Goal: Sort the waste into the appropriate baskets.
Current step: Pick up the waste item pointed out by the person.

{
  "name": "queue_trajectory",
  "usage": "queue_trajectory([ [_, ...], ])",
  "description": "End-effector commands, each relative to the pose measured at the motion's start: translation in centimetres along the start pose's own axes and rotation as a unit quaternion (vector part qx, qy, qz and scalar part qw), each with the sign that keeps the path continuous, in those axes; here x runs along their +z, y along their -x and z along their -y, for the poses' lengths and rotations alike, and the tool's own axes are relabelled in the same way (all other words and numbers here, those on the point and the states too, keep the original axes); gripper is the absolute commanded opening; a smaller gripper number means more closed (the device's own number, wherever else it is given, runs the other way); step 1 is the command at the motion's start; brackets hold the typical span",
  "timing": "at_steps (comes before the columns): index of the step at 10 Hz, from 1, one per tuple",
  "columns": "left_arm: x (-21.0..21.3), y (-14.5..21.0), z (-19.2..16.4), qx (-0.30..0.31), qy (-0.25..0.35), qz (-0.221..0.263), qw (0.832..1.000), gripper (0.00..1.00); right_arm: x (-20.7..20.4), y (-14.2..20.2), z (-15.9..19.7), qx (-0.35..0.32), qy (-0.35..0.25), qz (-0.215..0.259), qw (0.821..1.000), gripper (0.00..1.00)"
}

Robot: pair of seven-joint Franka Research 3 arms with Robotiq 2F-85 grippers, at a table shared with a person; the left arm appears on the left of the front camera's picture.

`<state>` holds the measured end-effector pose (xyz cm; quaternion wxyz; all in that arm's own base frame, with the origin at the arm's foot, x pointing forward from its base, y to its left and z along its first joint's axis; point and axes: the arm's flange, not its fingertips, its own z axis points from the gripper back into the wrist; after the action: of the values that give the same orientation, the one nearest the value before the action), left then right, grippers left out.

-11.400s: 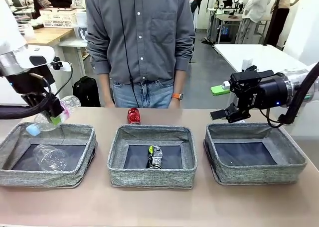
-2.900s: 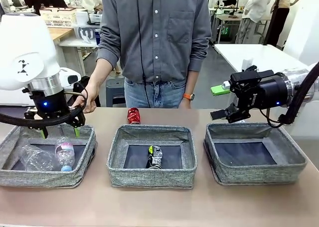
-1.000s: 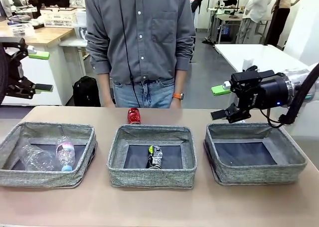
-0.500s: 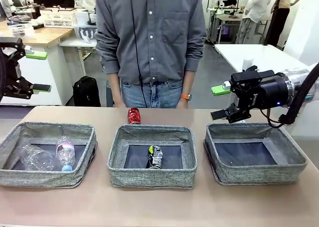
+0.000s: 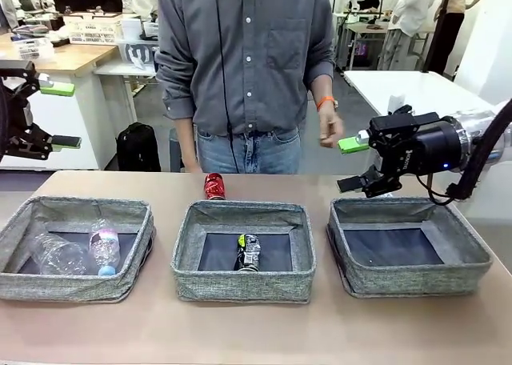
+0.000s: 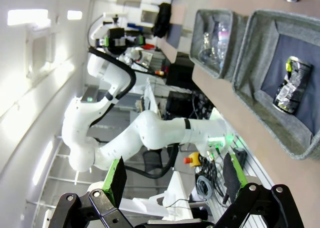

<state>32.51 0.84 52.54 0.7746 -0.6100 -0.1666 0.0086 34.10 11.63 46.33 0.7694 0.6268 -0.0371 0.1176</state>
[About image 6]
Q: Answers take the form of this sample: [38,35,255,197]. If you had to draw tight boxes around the small ceiling light panel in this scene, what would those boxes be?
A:
[66,10,83,21]

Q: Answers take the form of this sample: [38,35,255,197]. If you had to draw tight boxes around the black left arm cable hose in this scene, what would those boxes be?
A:
[88,46,180,180]

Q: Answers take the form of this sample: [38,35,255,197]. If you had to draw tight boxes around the black backpack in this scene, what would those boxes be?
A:
[152,2,172,38]

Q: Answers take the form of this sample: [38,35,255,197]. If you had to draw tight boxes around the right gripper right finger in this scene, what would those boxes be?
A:
[214,152,305,228]

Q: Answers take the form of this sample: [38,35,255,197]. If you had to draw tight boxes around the pink label plastic bottle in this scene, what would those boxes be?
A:
[216,21,232,69]

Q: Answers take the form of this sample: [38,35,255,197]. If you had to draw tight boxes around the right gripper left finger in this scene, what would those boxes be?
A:
[48,155,131,228]

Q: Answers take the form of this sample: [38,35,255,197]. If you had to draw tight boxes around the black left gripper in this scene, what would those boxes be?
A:
[96,27,146,50]

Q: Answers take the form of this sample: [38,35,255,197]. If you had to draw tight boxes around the black mesh office chair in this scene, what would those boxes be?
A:
[143,150,163,174]

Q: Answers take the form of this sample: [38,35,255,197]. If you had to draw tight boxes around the large clear plastic bottle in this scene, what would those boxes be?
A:
[198,31,222,65]

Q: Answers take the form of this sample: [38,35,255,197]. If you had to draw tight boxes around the ribbed aluminium base plate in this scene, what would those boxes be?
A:
[207,135,276,214]

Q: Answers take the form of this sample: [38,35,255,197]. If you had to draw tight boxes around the yellow emergency stop button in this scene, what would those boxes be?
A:
[183,151,201,168]

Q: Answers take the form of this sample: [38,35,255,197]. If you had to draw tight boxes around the grey fabric basket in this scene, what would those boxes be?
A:
[189,9,250,80]
[231,9,320,161]

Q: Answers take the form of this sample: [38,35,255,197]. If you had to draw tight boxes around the crushed black green can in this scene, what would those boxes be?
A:
[272,55,314,114]

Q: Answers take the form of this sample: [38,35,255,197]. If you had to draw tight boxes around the black computer case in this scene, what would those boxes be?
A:
[166,90,194,119]

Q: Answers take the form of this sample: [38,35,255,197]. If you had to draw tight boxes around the large ceiling light panel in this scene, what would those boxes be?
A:
[7,9,50,26]

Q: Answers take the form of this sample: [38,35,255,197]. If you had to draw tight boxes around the coiled grey cable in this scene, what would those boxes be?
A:
[195,174,215,198]

